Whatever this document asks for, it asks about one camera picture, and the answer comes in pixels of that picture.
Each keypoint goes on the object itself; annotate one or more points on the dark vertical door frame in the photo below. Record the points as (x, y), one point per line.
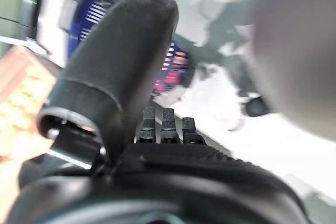
(35, 3)

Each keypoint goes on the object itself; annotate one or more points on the blue slatted plastic basket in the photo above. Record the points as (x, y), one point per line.
(86, 11)

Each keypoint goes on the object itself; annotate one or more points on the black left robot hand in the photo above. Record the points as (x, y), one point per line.
(113, 58)

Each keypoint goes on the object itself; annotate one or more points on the orange wooden board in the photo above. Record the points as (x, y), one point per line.
(18, 90)

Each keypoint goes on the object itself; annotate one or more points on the grey robot leg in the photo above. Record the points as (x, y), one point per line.
(296, 51)

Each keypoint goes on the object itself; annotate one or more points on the black wheeled chair base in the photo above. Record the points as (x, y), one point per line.
(225, 35)

